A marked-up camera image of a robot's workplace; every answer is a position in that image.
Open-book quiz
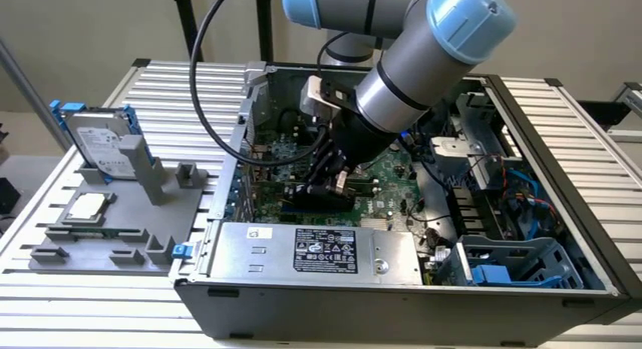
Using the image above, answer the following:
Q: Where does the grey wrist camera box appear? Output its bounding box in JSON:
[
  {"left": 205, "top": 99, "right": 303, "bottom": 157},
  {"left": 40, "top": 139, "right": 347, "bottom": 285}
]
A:
[{"left": 298, "top": 75, "right": 358, "bottom": 117}]

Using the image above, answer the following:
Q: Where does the blue disk wire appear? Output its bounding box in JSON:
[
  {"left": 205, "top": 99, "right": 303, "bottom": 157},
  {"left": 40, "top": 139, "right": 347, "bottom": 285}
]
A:
[{"left": 500, "top": 167, "right": 560, "bottom": 240}]

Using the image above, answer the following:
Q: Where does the aluminium frame rail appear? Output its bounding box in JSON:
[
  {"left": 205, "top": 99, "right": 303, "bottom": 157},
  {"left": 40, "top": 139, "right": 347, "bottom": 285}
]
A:
[{"left": 0, "top": 36, "right": 72, "bottom": 151}]

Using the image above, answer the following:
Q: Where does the green RAM stick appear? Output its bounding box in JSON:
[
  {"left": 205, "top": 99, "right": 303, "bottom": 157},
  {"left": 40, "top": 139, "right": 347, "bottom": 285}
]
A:
[{"left": 60, "top": 228, "right": 141, "bottom": 240}]

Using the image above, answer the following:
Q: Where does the blue disk caddy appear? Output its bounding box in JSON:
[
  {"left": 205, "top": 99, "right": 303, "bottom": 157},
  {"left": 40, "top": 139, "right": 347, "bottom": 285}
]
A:
[{"left": 50, "top": 100, "right": 154, "bottom": 184}]

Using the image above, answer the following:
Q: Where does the grey parts rack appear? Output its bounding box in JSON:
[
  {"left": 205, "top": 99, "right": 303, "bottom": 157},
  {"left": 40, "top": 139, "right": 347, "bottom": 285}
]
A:
[{"left": 28, "top": 134, "right": 213, "bottom": 278}]

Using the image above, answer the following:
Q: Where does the black box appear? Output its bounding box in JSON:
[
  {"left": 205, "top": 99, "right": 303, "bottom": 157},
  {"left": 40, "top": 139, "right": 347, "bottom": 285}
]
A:
[{"left": 0, "top": 178, "right": 23, "bottom": 215}]

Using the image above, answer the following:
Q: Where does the green motherboard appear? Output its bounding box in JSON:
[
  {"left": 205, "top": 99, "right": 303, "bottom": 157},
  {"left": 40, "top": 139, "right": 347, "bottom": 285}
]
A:
[{"left": 239, "top": 129, "right": 429, "bottom": 230}]

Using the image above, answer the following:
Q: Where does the gpu card black heatsink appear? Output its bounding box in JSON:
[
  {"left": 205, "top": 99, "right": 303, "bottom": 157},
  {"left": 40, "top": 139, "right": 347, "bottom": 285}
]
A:
[{"left": 250, "top": 177, "right": 382, "bottom": 217}]

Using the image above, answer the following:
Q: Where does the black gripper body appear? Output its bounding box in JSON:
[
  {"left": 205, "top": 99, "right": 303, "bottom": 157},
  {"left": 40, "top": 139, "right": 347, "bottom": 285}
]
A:
[{"left": 329, "top": 107, "right": 405, "bottom": 171}]

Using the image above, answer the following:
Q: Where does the silver hard disk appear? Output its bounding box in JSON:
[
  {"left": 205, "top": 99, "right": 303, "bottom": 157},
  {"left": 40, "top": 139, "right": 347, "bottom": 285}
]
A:
[{"left": 67, "top": 108, "right": 139, "bottom": 181}]

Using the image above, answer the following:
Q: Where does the black fan shroud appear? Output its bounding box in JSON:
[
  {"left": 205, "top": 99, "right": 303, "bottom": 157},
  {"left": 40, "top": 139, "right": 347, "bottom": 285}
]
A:
[{"left": 445, "top": 186, "right": 504, "bottom": 238}]

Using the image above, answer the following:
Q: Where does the silver power supply unit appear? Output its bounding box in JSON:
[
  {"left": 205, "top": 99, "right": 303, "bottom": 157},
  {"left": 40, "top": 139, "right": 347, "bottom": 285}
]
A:
[{"left": 206, "top": 222, "right": 424, "bottom": 287}]

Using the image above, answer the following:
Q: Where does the black stand post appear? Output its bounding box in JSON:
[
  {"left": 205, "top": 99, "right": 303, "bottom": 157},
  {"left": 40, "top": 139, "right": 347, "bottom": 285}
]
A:
[
  {"left": 254, "top": 0, "right": 277, "bottom": 63},
  {"left": 173, "top": 0, "right": 206, "bottom": 62}
]

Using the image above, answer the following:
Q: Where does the open black PC case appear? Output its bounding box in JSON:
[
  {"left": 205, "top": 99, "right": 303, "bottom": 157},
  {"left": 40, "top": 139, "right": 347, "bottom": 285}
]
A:
[{"left": 173, "top": 61, "right": 632, "bottom": 341}]

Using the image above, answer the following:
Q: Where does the silver CPU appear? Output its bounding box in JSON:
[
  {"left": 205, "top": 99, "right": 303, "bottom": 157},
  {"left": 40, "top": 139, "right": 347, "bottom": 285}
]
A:
[{"left": 68, "top": 193, "right": 115, "bottom": 224}]

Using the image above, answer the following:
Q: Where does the metal drive cage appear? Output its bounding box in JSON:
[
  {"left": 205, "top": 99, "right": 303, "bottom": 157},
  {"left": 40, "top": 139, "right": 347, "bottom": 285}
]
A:
[{"left": 430, "top": 92, "right": 524, "bottom": 179}]

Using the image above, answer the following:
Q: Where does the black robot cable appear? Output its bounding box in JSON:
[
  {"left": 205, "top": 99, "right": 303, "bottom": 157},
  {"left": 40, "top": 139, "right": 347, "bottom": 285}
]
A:
[{"left": 189, "top": 0, "right": 333, "bottom": 165}]

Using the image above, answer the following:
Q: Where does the red disk wire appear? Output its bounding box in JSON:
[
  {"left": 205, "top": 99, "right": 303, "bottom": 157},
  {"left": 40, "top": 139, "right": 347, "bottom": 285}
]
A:
[{"left": 521, "top": 198, "right": 557, "bottom": 229}]

